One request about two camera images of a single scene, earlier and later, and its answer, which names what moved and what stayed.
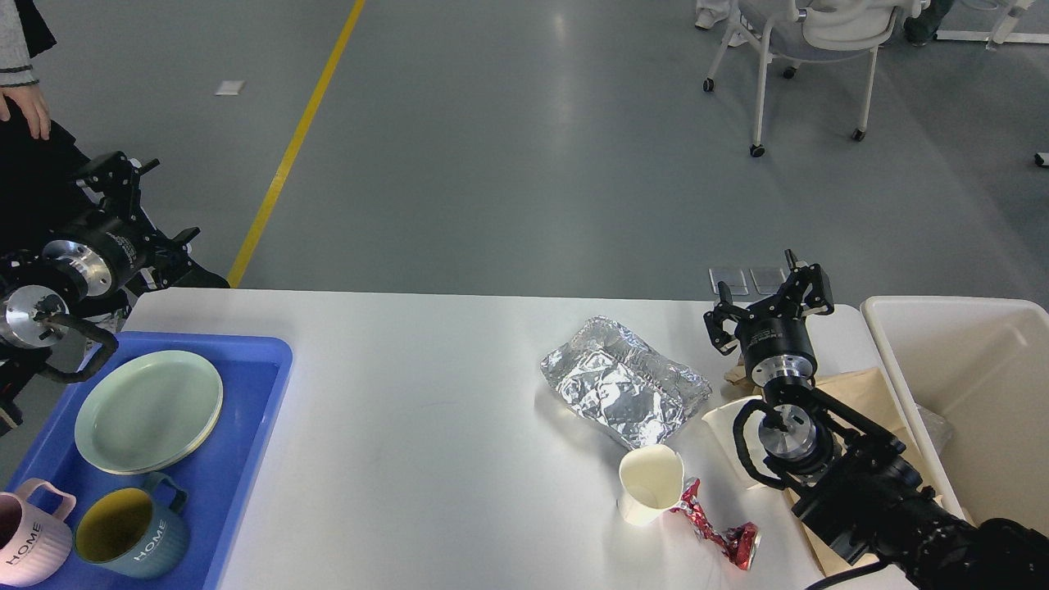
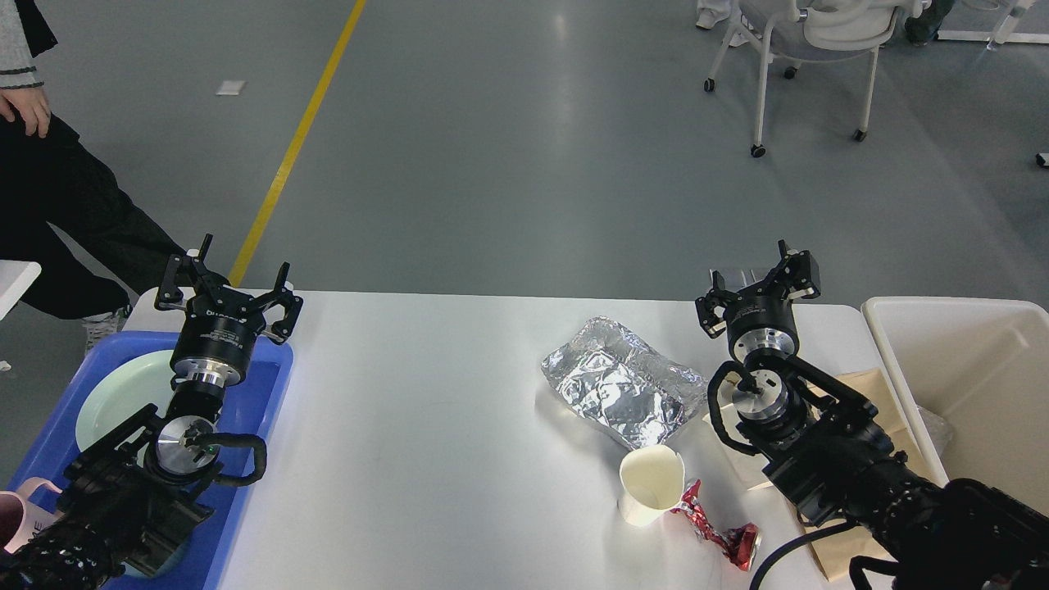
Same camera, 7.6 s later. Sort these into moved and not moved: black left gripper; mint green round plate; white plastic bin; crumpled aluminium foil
Moved: black left gripper
Not moved: mint green round plate; crumpled aluminium foil; white plastic bin
